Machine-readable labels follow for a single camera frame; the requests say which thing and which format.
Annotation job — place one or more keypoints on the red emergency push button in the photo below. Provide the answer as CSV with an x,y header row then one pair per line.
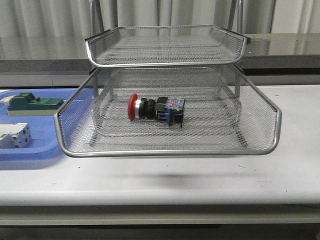
x,y
165,109

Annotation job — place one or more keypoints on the silver mesh tray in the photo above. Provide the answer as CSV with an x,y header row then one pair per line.
x,y
204,118
165,46
260,118

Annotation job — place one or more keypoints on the blue plastic tray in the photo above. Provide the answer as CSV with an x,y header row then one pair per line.
x,y
42,127

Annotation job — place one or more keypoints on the white circuit breaker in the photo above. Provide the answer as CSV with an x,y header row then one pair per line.
x,y
16,135

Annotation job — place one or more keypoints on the small white component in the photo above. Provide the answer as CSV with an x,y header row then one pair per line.
x,y
4,102

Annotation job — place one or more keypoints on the silver metal rack frame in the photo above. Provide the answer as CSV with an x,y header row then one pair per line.
x,y
235,24

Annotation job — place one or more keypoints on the green electrical switch block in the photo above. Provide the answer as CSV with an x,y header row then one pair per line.
x,y
26,104

